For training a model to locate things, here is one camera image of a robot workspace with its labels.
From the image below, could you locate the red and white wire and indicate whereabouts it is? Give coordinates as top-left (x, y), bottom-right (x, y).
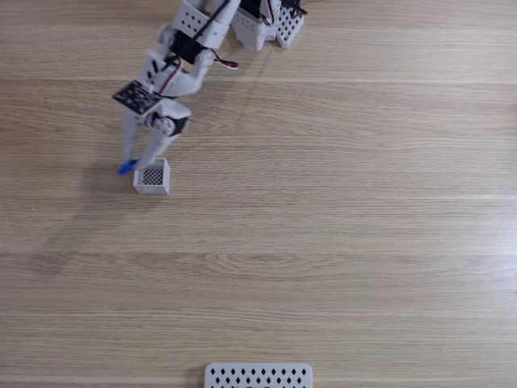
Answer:
top-left (151, 48), bottom-right (240, 99)

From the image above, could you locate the white perforated tray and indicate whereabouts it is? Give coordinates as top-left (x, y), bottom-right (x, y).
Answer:
top-left (204, 362), bottom-right (313, 388)

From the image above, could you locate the small white mesh crate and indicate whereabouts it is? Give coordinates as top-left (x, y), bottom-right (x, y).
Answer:
top-left (132, 157), bottom-right (171, 196)

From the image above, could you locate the black camera circuit board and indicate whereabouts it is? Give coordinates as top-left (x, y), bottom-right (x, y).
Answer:
top-left (111, 80), bottom-right (162, 115)

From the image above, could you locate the blue clothes peg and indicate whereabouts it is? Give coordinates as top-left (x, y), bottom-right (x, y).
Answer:
top-left (117, 158), bottom-right (141, 176)

